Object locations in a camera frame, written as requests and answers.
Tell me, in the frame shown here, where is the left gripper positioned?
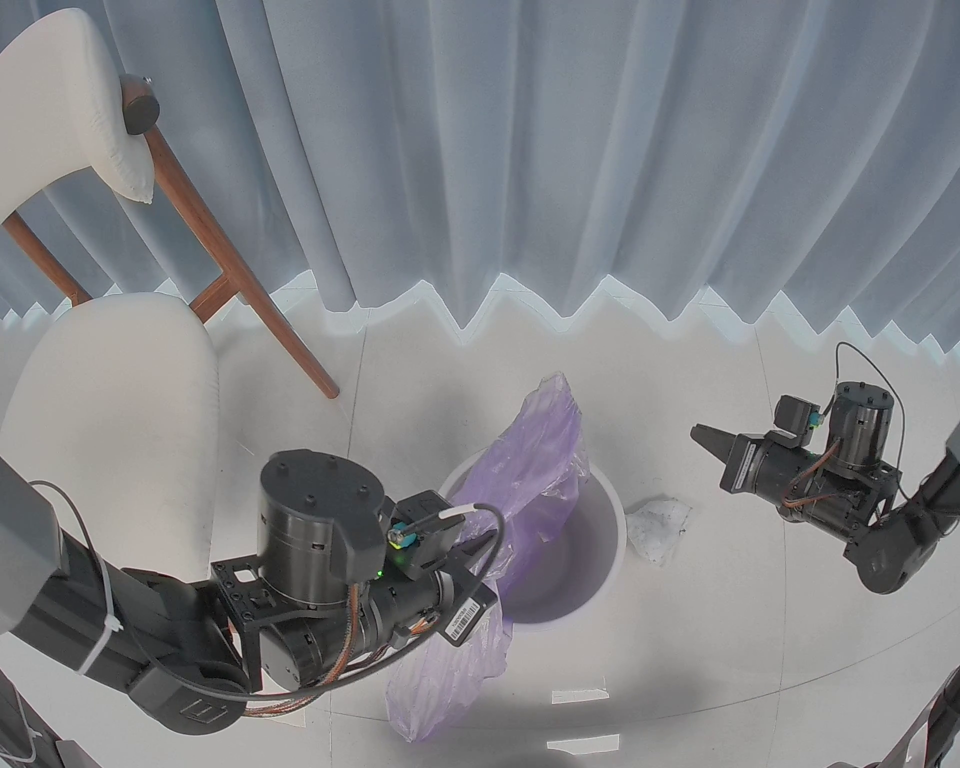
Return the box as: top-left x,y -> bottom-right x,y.
354,571 -> 502,667

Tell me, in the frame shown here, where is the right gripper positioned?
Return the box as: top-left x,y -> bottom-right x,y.
690,423 -> 832,520

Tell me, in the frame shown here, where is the white trash bin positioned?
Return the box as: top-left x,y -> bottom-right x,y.
438,450 -> 627,627

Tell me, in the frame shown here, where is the purple plastic bag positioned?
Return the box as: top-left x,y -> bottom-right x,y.
384,369 -> 594,745

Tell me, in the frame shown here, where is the crumpled white paper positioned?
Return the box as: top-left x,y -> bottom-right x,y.
624,495 -> 693,569

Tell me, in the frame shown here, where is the pale blue curtain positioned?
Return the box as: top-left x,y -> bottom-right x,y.
0,0 -> 960,354

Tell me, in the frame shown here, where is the white cushioned wooden chair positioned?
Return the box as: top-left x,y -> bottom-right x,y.
0,7 -> 341,601

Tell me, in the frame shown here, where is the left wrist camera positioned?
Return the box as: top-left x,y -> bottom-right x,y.
384,489 -> 472,585

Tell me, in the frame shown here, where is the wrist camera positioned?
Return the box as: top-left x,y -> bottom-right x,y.
772,393 -> 826,451
384,489 -> 472,585

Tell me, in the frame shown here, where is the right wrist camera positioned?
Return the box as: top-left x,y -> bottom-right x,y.
772,393 -> 826,451

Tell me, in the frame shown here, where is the black cable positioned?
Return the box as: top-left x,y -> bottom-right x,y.
405,504 -> 513,601
834,341 -> 903,481

